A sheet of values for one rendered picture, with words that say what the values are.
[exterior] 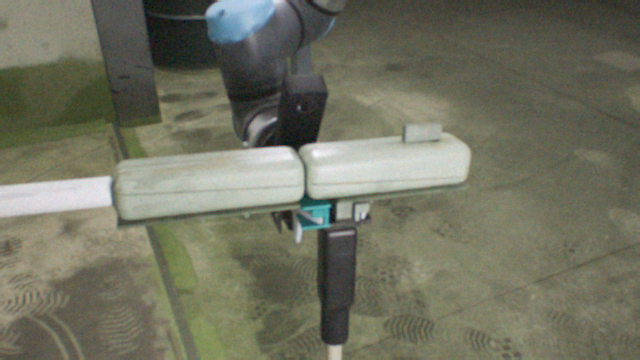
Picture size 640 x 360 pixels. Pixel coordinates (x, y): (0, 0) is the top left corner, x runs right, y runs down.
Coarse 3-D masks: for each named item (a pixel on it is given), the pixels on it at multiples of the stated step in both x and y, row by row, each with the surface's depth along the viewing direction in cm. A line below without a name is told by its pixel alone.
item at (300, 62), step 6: (306, 48) 155; (294, 54) 156; (300, 54) 156; (306, 54) 156; (294, 60) 157; (300, 60) 156; (306, 60) 157; (294, 66) 158; (300, 66) 157; (306, 66) 158; (294, 72) 159; (300, 72) 158; (306, 72) 159
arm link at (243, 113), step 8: (272, 96) 71; (232, 104) 73; (240, 104) 71; (248, 104) 71; (256, 104) 71; (264, 104) 71; (272, 104) 70; (232, 112) 74; (240, 112) 72; (248, 112) 71; (256, 112) 70; (232, 120) 79; (240, 120) 73; (248, 120) 70; (240, 128) 73; (240, 136) 73
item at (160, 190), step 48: (336, 144) 48; (384, 144) 48; (432, 144) 48; (0, 192) 41; (48, 192) 41; (96, 192) 42; (144, 192) 42; (192, 192) 43; (240, 192) 44; (288, 192) 45; (336, 192) 46; (384, 192) 48; (432, 192) 49; (336, 240) 49; (336, 288) 51; (336, 336) 54
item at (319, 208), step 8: (304, 192) 49; (304, 200) 47; (312, 200) 47; (320, 200) 47; (304, 208) 46; (312, 208) 46; (320, 208) 46; (328, 208) 47; (296, 216) 49; (312, 216) 47; (320, 216) 47; (328, 216) 48; (304, 224) 47; (312, 224) 47; (320, 224) 47; (328, 224) 47
